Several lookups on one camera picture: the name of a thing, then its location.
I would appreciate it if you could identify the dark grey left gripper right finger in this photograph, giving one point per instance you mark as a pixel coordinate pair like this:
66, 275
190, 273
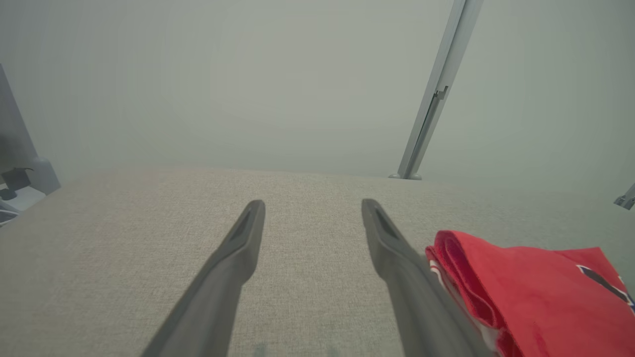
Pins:
407, 287

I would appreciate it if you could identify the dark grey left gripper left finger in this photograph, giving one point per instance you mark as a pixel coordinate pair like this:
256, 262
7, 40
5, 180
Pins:
223, 277

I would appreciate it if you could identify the red and white jersey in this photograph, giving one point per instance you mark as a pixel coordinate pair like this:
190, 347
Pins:
536, 297

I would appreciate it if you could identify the grey metal partition post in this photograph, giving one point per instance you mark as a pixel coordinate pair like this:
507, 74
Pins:
626, 197
441, 84

